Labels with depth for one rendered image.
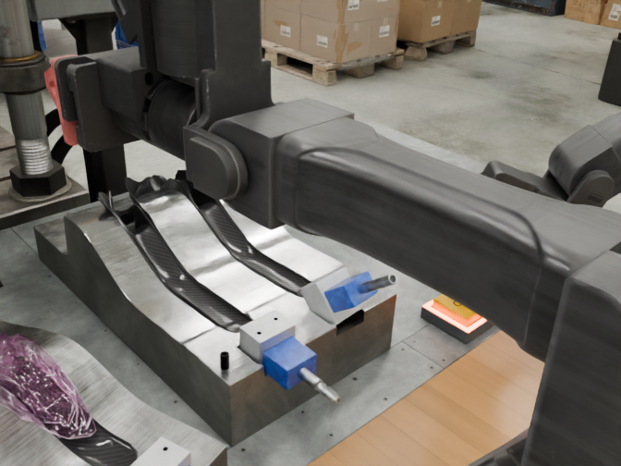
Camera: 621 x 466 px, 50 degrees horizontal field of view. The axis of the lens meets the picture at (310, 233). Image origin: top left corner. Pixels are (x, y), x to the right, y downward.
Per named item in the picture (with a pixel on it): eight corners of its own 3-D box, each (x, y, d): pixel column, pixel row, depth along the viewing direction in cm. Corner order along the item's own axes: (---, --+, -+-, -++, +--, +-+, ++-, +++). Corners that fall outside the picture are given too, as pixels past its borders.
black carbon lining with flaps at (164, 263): (328, 302, 85) (332, 238, 80) (225, 355, 75) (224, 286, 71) (178, 204, 107) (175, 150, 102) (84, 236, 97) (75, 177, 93)
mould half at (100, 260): (390, 349, 88) (401, 263, 82) (231, 447, 73) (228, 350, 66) (181, 211, 120) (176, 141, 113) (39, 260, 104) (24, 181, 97)
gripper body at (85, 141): (61, 62, 48) (111, 83, 43) (181, 42, 54) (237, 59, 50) (75, 147, 51) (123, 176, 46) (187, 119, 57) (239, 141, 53)
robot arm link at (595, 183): (472, 235, 74) (530, 142, 69) (456, 201, 82) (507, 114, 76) (560, 269, 76) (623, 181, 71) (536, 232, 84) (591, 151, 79)
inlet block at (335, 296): (418, 291, 73) (396, 247, 73) (389, 312, 70) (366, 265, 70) (347, 311, 83) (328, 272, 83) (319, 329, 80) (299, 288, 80)
